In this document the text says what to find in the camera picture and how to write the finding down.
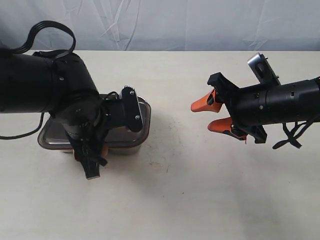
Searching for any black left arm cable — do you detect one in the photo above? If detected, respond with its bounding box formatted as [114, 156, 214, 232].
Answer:
[0, 21, 77, 140]

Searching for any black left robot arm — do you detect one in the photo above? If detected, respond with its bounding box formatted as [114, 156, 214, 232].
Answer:
[0, 51, 107, 180]

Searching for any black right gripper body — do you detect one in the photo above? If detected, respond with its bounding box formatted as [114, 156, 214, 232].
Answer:
[207, 72, 267, 144]

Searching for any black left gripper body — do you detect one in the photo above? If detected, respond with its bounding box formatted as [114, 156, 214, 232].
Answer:
[62, 100, 108, 180]

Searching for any stainless steel lunch box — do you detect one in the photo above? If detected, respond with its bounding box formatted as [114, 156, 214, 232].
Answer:
[58, 96, 151, 155]

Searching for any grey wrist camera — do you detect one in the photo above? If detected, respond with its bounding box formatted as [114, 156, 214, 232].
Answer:
[102, 85, 144, 133]
[247, 52, 281, 87]

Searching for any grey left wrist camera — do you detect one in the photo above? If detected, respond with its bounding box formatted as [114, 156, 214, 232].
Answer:
[102, 85, 144, 133]

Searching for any light blue backdrop cloth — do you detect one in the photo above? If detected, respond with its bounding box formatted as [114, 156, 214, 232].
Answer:
[0, 0, 320, 51]

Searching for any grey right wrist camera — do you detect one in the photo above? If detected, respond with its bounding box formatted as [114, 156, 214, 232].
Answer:
[247, 52, 281, 87]

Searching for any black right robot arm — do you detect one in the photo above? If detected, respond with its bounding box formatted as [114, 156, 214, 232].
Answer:
[190, 72, 320, 150]

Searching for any dark transparent lunch box lid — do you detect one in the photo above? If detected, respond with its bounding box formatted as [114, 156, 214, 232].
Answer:
[37, 96, 152, 154]

